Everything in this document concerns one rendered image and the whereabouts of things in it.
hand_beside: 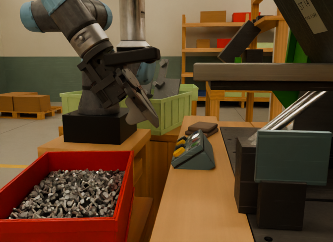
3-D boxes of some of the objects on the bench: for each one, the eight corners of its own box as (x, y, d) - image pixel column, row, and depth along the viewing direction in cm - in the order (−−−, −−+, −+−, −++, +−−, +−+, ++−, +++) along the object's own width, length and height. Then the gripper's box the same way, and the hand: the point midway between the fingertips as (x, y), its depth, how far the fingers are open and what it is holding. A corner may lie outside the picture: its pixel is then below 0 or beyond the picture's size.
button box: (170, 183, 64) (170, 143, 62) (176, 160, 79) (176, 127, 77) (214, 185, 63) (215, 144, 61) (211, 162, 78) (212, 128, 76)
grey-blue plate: (252, 227, 41) (258, 131, 38) (250, 220, 43) (256, 128, 40) (323, 232, 40) (334, 133, 37) (317, 223, 42) (327, 130, 39)
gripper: (86, 64, 68) (139, 137, 70) (70, 64, 59) (130, 148, 61) (115, 42, 66) (168, 117, 68) (102, 39, 57) (163, 126, 59)
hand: (157, 120), depth 64 cm, fingers closed
